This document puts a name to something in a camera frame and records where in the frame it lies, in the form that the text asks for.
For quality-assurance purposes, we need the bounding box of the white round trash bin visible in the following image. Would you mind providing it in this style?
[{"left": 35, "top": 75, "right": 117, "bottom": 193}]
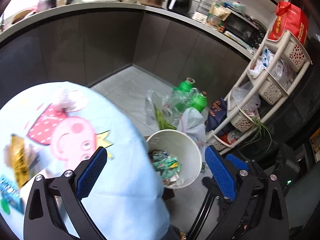
[{"left": 146, "top": 129, "right": 202, "bottom": 189}]

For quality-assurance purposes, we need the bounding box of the green bottle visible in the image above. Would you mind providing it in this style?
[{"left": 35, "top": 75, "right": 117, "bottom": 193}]
[
  {"left": 172, "top": 77, "right": 195, "bottom": 98},
  {"left": 190, "top": 91, "right": 207, "bottom": 113}
]

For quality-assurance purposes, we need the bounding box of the green bottle front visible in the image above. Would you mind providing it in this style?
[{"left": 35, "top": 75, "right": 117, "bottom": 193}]
[{"left": 190, "top": 91, "right": 207, "bottom": 113}]

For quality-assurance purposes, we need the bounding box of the black air fryer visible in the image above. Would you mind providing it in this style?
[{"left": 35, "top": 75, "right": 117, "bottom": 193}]
[{"left": 167, "top": 0, "right": 193, "bottom": 16}]

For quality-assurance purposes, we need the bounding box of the green bottle rear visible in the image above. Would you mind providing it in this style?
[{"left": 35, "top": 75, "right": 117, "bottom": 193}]
[{"left": 172, "top": 77, "right": 195, "bottom": 98}]

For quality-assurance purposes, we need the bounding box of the black microwave oven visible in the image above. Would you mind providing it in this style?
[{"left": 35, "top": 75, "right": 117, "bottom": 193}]
[{"left": 223, "top": 12, "right": 266, "bottom": 49}]

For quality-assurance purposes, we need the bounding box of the green vegetable bunch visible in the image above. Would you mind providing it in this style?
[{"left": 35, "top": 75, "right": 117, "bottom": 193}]
[{"left": 154, "top": 104, "right": 177, "bottom": 130}]

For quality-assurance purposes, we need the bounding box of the red gift bag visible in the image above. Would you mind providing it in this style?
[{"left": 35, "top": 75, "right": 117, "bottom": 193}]
[{"left": 268, "top": 1, "right": 309, "bottom": 45}]

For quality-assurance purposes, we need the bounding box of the green wrapper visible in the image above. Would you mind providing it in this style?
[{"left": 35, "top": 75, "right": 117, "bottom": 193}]
[{"left": 149, "top": 151, "right": 182, "bottom": 181}]

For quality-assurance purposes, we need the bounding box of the dark blue shopping bag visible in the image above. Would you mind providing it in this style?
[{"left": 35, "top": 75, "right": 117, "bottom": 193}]
[{"left": 206, "top": 98, "right": 227, "bottom": 132}]

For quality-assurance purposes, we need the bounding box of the white plastic shopping bag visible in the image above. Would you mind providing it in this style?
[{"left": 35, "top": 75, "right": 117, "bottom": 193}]
[{"left": 177, "top": 107, "right": 206, "bottom": 146}]

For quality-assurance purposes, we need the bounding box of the yellow snack packet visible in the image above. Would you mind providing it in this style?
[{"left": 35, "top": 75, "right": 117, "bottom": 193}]
[{"left": 4, "top": 134, "right": 30, "bottom": 189}]

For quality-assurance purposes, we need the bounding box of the blue blister pack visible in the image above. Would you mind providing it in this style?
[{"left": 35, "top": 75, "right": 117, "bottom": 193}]
[{"left": 1, "top": 175, "right": 25, "bottom": 214}]

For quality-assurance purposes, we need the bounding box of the grey kitchen countertop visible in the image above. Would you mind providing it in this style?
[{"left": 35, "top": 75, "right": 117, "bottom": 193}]
[{"left": 1, "top": 2, "right": 253, "bottom": 59}]

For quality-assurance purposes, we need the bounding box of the beige plastic storage rack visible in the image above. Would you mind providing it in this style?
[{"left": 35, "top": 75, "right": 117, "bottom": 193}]
[{"left": 206, "top": 30, "right": 311, "bottom": 154}]

